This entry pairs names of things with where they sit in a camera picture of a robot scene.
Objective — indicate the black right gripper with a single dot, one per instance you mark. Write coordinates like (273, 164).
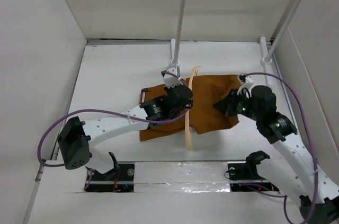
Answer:
(226, 105)

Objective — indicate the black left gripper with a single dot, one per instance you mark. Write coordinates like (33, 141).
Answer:
(167, 90)

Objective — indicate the brown trousers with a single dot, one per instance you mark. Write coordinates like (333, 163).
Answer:
(207, 90)

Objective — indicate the beige wooden clothes hanger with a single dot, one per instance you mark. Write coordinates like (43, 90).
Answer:
(188, 129)

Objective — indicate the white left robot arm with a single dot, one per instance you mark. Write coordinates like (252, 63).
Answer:
(78, 138)

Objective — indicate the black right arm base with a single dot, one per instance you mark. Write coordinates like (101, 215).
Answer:
(242, 180)

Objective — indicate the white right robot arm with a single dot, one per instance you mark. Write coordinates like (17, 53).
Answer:
(309, 188)

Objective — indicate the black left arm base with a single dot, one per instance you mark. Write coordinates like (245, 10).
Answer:
(121, 182)

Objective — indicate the silver foil tape strip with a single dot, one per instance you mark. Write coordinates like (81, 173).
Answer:
(180, 177)

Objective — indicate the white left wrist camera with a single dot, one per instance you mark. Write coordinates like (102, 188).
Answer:
(171, 77)

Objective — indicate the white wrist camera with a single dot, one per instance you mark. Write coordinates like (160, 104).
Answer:
(171, 77)
(246, 83)

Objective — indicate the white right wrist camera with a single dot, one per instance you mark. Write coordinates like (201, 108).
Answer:
(246, 83)

